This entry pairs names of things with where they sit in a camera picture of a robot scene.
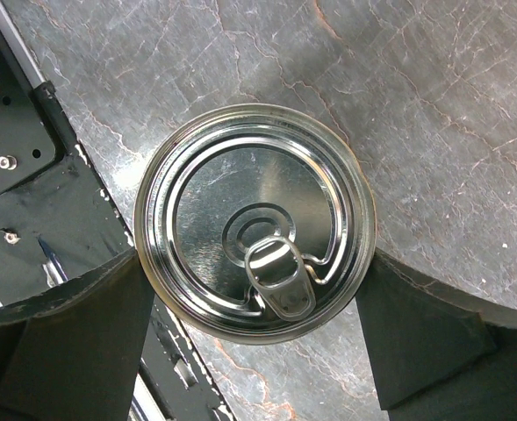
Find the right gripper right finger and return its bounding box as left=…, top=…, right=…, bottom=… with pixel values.
left=355, top=251, right=517, bottom=420

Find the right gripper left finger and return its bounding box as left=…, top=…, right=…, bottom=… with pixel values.
left=0, top=249, right=154, bottom=420

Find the blue soup can front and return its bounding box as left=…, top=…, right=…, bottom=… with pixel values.
left=133, top=103, right=377, bottom=345

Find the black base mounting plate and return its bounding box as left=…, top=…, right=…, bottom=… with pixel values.
left=0, top=82, right=233, bottom=420

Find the aluminium front frame rail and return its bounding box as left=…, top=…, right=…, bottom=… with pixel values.
left=0, top=1, right=47, bottom=94

